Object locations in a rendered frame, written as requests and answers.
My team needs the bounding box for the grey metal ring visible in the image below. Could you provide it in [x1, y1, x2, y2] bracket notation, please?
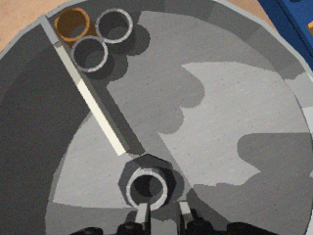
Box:
[70, 35, 114, 80]
[95, 8, 136, 55]
[126, 165, 167, 211]

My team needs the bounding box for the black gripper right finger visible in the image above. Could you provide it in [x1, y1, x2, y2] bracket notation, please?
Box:
[176, 202, 279, 235]

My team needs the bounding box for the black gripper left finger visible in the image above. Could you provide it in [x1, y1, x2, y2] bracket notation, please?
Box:
[70, 204, 151, 235]

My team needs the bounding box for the bronze bushing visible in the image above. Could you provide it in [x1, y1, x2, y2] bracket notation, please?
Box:
[307, 22, 313, 36]
[54, 7, 99, 49]

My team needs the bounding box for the blue crate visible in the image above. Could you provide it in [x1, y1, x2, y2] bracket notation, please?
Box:
[257, 0, 313, 72]

